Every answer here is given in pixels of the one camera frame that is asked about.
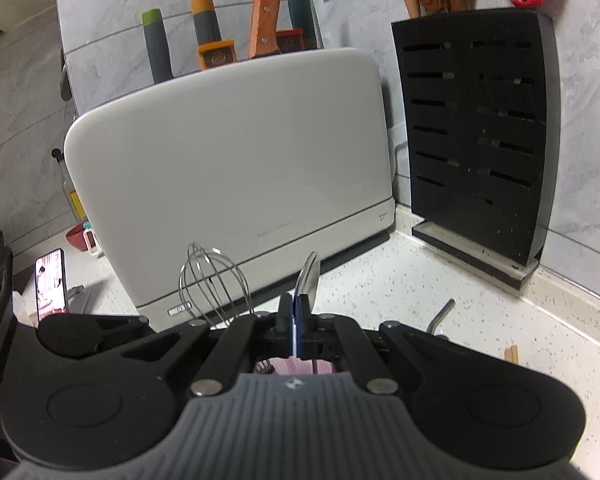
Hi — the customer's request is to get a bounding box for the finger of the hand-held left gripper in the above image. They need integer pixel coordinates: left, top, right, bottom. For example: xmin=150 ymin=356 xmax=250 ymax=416
xmin=36 ymin=311 xmax=154 ymax=357

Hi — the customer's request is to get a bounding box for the metal spoon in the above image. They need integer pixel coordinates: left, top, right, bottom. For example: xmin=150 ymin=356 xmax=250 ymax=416
xmin=291 ymin=251 xmax=322 ymax=361

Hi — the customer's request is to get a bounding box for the oil bottle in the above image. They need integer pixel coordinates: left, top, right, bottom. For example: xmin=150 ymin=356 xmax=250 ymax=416
xmin=51 ymin=148 xmax=89 ymax=227

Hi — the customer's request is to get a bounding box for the pink mesh utensil holder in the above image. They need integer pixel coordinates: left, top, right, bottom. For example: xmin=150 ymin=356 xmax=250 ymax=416
xmin=254 ymin=357 xmax=337 ymax=376

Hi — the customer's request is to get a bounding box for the bent metal straw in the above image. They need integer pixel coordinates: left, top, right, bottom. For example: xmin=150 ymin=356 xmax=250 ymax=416
xmin=426 ymin=298 xmax=457 ymax=336

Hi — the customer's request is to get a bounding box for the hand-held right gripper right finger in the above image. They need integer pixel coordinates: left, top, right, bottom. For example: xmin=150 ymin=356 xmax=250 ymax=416
xmin=295 ymin=294 xmax=462 ymax=396

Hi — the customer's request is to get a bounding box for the green-tipped grey handled knife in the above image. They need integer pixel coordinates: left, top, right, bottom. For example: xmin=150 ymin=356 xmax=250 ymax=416
xmin=140 ymin=8 xmax=175 ymax=84

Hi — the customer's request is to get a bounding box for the red cup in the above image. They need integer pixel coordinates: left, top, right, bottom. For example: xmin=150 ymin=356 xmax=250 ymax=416
xmin=65 ymin=224 xmax=89 ymax=252

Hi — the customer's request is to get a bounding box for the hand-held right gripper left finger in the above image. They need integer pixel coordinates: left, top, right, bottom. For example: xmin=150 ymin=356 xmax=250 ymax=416
xmin=121 ymin=292 xmax=297 ymax=397

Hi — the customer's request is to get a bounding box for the dark teal handled knife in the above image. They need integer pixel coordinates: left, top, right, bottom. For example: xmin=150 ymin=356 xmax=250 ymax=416
xmin=287 ymin=0 xmax=314 ymax=52

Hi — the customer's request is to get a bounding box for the grey phone stand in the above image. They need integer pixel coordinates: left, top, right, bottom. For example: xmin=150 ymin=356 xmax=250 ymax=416
xmin=67 ymin=284 xmax=99 ymax=314

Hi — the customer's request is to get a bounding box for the smartphone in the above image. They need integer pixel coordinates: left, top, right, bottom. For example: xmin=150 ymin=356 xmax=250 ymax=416
xmin=34 ymin=248 xmax=70 ymax=322

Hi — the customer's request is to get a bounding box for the red kitchen tool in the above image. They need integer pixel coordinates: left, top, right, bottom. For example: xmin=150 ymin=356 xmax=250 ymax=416
xmin=275 ymin=29 xmax=306 ymax=54

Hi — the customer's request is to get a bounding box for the metal whisk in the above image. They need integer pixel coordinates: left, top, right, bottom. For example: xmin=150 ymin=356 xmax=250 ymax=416
xmin=179 ymin=241 xmax=255 ymax=329

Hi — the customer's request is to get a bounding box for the black knife block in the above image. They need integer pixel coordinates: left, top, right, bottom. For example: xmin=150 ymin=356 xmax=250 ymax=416
xmin=391 ymin=8 xmax=561 ymax=291

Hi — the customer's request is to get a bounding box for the orange kitchen tool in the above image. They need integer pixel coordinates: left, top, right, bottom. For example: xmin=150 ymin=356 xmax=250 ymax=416
xmin=197 ymin=40 xmax=240 ymax=71

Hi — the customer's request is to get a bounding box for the wooden handled cleaver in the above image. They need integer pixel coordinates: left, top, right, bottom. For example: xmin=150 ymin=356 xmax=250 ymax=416
xmin=248 ymin=0 xmax=285 ymax=59

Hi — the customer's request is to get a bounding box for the white mug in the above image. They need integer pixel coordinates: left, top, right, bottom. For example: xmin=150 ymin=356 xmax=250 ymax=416
xmin=82 ymin=227 xmax=104 ymax=259

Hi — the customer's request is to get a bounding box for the white knife sterilizer appliance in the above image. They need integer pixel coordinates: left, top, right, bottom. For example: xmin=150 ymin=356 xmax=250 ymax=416
xmin=63 ymin=47 xmax=397 ymax=333

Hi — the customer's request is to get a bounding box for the orange-tipped grey handled knife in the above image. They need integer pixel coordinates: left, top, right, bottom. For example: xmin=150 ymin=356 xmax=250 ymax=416
xmin=190 ymin=0 xmax=222 ymax=47

